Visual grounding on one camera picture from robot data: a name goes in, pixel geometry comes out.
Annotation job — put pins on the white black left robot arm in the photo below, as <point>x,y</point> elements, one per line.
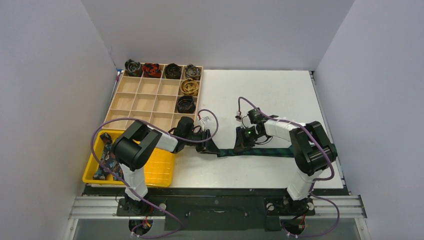
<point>135,146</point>

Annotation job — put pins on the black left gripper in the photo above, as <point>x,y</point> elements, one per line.
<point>207,146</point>

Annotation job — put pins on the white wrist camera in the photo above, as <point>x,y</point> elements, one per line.
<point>203,121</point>
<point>245,122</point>

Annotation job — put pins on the floral dark tie in tray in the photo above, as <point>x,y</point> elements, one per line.
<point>108,159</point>

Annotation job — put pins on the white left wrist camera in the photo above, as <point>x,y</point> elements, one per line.
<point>203,121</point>

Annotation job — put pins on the rolled black grey tie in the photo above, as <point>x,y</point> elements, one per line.
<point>133,68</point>

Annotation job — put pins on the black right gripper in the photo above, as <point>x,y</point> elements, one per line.
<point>241,141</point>

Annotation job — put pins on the rolled navy floral tie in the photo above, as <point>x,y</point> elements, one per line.
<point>185,105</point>

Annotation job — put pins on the rolled grey patterned tie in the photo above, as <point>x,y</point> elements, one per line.
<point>192,72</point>

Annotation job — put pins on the rolled yellow beetle tie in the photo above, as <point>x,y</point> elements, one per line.
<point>189,87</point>

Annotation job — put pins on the rolled black gold tie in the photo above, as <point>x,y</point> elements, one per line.
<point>173,71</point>

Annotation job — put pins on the yellow plastic tray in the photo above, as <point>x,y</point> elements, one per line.
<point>158,170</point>

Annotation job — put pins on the wooden compartment organizer box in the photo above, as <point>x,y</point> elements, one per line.
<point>149,99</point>

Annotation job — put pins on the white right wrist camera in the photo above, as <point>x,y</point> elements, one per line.
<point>245,122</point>

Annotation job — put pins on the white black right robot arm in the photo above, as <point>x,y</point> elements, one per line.
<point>311,148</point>

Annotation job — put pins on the green navy striped tie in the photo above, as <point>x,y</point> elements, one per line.
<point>262,152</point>

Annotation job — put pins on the aluminium black mounting rail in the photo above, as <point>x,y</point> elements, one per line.
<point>103,213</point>

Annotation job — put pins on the rolled red black tie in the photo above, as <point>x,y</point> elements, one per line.
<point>152,70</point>

